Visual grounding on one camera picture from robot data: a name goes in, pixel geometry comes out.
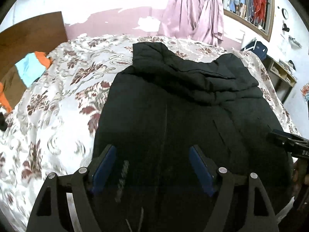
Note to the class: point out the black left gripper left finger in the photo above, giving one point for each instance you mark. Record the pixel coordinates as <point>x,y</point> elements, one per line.
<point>87,200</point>

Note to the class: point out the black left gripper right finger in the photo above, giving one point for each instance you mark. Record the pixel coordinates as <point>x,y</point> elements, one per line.
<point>220,181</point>

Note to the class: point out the black padded jacket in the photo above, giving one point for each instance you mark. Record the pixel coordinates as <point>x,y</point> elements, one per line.
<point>162,105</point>

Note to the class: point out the person's right hand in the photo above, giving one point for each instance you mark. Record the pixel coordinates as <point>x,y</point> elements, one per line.
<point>300,185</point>

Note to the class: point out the floral bed cover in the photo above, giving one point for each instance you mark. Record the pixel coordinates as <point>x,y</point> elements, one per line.
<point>53,127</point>

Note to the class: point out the wooden shelf unit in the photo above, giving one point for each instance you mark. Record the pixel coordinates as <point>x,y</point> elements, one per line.
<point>281,76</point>

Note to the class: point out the small black cloth item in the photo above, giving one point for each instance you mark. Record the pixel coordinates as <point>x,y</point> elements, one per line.
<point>3,123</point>

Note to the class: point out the dark blue bag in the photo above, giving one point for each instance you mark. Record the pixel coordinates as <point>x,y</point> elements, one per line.
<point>258,48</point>

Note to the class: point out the orange blue brown pillow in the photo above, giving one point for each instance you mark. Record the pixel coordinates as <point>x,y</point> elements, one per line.
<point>21,76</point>

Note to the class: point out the red hanging garment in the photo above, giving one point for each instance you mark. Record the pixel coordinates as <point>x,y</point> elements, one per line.
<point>260,10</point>

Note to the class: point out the brown wooden headboard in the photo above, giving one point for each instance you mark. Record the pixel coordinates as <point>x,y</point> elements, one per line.
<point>41,33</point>

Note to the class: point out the pink curtain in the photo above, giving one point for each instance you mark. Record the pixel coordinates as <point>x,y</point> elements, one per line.
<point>199,20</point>

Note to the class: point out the colourful wall sticker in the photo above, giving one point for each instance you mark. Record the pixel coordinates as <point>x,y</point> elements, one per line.
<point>305,92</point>

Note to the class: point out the round wall clock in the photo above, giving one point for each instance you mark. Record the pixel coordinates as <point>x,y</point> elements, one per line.
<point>285,14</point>

